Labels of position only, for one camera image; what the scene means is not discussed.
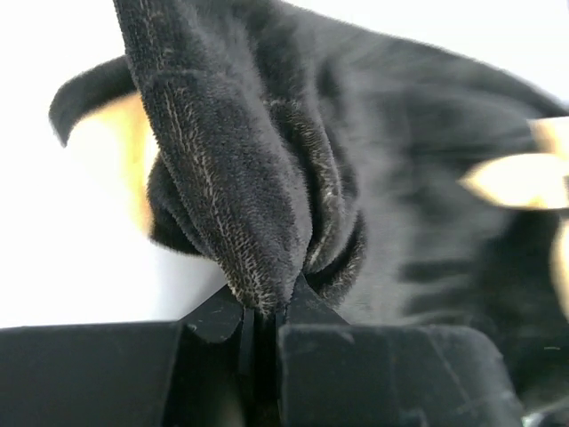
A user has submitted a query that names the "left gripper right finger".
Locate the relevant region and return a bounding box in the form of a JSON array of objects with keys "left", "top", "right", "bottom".
[{"left": 276, "top": 278, "right": 522, "bottom": 427}]

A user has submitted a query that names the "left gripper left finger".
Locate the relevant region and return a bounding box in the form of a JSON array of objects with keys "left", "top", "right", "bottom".
[{"left": 1, "top": 290, "right": 249, "bottom": 426}]

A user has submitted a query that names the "black beige flower blanket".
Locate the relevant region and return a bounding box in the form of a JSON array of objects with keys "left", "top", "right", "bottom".
[{"left": 49, "top": 1, "right": 568, "bottom": 409}]

